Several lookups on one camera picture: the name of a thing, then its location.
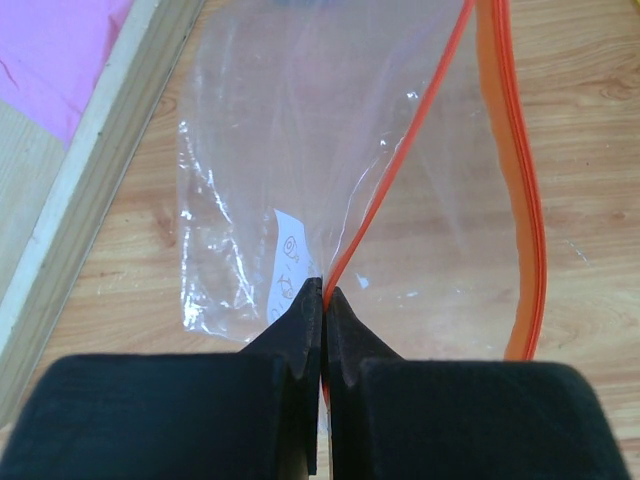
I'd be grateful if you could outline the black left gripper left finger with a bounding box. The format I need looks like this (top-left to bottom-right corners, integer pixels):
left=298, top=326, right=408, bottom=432
left=1, top=278, right=323, bottom=479

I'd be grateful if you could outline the pink t-shirt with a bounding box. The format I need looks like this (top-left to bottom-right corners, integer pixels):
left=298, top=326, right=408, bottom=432
left=1, top=0, right=132, bottom=145

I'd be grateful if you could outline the wooden clothes rack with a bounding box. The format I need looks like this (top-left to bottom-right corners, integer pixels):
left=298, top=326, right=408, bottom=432
left=1, top=1, right=203, bottom=423

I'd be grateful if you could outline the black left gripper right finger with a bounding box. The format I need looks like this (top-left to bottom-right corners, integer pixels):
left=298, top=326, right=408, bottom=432
left=323, top=290, right=629, bottom=479

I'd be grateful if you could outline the clear orange zip top bag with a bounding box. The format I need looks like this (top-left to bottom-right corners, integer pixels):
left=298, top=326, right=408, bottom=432
left=177, top=1, right=547, bottom=361

